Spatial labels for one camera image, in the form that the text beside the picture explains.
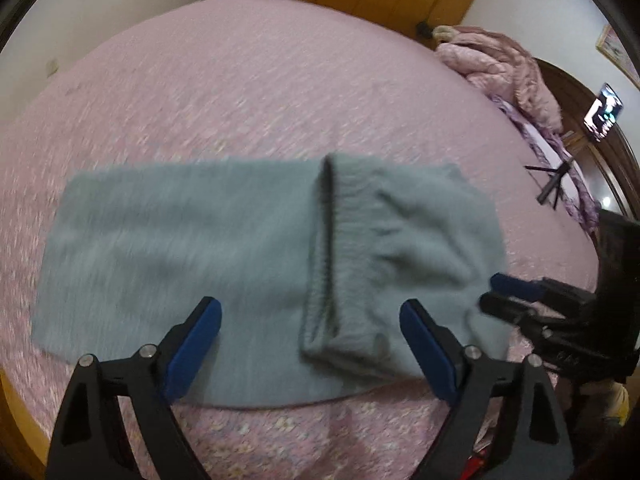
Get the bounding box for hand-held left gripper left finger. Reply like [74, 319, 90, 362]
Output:
[45, 296, 223, 480]

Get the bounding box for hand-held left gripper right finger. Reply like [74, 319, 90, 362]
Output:
[399, 298, 576, 480]

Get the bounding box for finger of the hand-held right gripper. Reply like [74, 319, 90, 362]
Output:
[479, 294, 542, 332]
[490, 272, 547, 302]

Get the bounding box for grey pants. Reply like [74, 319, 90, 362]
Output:
[31, 152, 511, 407]

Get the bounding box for black phone tripod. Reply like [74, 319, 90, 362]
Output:
[525, 130, 576, 208]

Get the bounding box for purple frilled pillow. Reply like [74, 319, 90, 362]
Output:
[487, 94, 601, 233]

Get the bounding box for dark wooden headboard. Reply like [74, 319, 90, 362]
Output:
[535, 57, 640, 221]

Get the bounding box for black smartphone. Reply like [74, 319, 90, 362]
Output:
[584, 82, 625, 142]

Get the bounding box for pink quilt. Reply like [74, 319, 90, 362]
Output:
[432, 25, 563, 131]

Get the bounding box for pink bed sheet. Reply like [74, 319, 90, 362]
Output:
[0, 0, 608, 480]

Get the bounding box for framed wall picture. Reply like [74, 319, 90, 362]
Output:
[596, 24, 640, 88]

